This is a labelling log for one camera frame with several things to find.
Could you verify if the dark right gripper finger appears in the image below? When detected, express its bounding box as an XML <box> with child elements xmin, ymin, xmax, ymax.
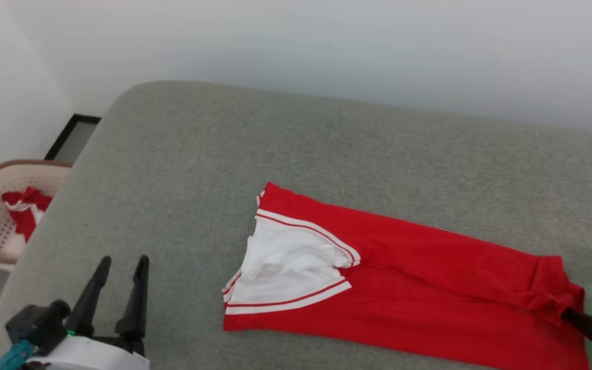
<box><xmin>563</xmin><ymin>307</ymin><xmax>592</xmax><ymax>343</ymax></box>

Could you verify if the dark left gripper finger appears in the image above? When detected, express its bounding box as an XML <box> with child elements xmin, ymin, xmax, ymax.
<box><xmin>115</xmin><ymin>254</ymin><xmax>151</xmax><ymax>356</ymax></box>
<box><xmin>64</xmin><ymin>255</ymin><xmax>113</xmax><ymax>338</ymax></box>

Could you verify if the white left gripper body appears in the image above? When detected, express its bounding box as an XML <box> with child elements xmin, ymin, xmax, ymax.
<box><xmin>25</xmin><ymin>334</ymin><xmax>151</xmax><ymax>370</ymax></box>

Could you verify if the red and white garment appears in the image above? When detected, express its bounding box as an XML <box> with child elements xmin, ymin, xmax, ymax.
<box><xmin>221</xmin><ymin>181</ymin><xmax>591</xmax><ymax>370</ymax></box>

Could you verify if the grey fabric sofa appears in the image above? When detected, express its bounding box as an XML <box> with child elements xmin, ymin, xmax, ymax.
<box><xmin>0</xmin><ymin>80</ymin><xmax>592</xmax><ymax>370</ymax></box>

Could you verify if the black framed floor panel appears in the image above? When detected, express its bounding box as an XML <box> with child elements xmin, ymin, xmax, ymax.
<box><xmin>44</xmin><ymin>114</ymin><xmax>102</xmax><ymax>162</ymax></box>

